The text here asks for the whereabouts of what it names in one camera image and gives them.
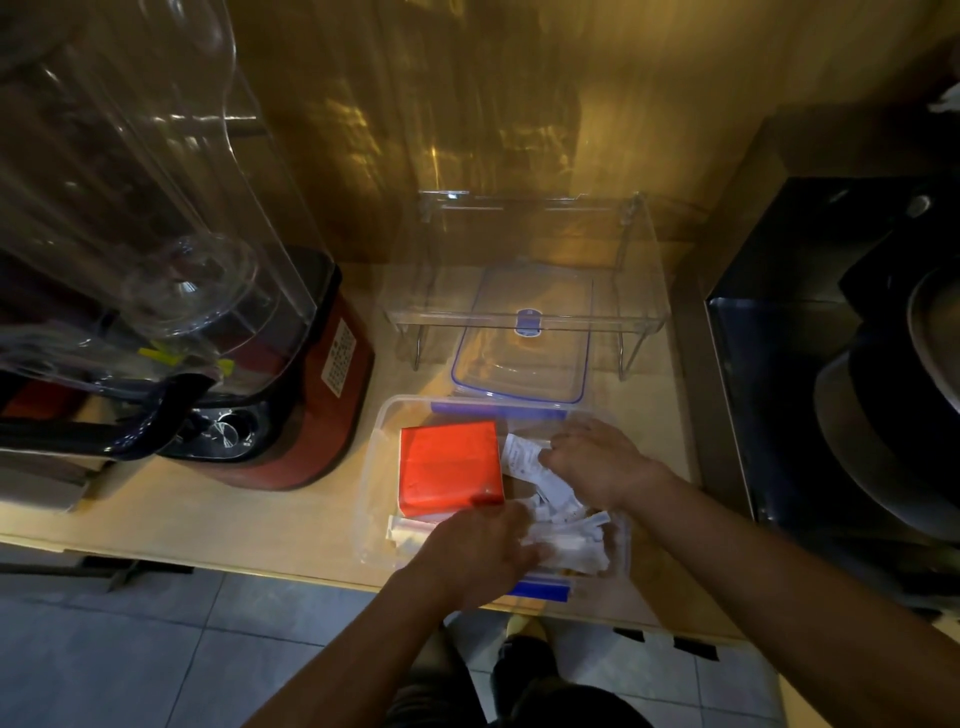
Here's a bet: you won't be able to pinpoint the person's left forearm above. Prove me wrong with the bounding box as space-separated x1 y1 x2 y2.
243 566 468 728

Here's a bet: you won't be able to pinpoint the silver blender control knob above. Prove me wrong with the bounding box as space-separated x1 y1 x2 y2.
201 411 258 453

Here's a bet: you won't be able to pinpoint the orange cardboard box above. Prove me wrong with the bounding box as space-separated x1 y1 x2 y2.
397 420 506 520

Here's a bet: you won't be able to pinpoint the person's dark trousers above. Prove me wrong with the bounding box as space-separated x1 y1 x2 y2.
382 616 655 728

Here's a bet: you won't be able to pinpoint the black metal appliance box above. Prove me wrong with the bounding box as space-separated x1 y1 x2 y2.
705 176 960 605

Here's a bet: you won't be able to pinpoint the clear lid with blue rim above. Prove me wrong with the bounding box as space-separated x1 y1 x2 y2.
450 262 596 407

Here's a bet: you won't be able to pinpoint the black blender jug handle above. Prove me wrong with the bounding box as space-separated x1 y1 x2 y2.
0 371 220 463

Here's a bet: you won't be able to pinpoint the grey round pan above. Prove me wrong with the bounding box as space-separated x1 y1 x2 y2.
813 262 960 543

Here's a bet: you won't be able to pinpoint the person's left hand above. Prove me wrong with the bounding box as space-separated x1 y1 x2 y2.
408 501 553 613

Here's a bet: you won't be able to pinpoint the clear acrylic shelf riser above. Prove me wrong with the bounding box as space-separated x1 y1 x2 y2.
382 190 672 381

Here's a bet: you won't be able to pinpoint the pile of white sachets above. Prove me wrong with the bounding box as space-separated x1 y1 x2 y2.
385 491 613 577

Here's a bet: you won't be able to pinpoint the person's right hand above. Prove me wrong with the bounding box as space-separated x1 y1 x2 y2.
538 416 670 515

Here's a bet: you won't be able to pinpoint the white printed paper packet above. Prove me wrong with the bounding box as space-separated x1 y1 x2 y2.
501 433 588 524

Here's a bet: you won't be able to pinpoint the clear plastic storage container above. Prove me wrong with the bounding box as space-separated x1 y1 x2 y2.
352 393 636 603

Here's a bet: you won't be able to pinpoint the person's right forearm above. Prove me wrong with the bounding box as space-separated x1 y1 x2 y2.
616 461 960 728

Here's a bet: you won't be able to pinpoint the red blender base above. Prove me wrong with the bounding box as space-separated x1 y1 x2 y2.
159 247 376 493

